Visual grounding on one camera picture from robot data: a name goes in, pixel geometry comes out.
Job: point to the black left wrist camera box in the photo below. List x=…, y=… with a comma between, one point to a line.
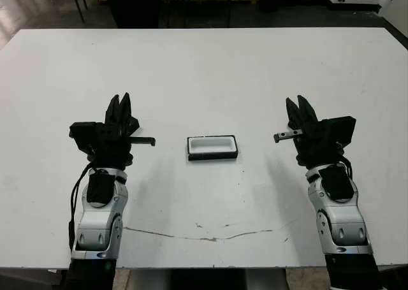
x=81, y=137

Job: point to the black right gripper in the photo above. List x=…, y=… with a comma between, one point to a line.
x=315, y=149

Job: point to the black box base white insert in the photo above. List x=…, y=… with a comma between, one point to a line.
x=212, y=156

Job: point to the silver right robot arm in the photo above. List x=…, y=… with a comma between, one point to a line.
x=347, y=226

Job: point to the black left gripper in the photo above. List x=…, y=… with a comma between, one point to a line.
x=111, y=149

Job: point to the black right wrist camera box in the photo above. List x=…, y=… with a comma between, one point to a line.
x=338, y=129

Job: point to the person in dark clothes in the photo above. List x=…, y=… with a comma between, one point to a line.
x=134, y=6

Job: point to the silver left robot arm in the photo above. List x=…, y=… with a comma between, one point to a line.
x=95, y=226

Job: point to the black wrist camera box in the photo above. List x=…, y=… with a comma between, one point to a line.
x=81, y=137
x=338, y=129

